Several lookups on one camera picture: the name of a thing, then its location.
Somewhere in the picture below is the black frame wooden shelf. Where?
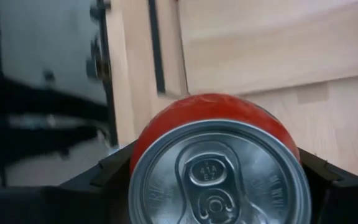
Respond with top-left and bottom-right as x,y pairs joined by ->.
147,0 -> 358,98

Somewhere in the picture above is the orange Fanta can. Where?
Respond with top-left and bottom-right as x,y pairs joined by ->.
128,93 -> 313,224

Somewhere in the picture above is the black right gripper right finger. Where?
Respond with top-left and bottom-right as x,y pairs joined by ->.
298,148 -> 358,224

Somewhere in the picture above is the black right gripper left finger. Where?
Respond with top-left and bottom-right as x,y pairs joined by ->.
0,140 -> 136,224

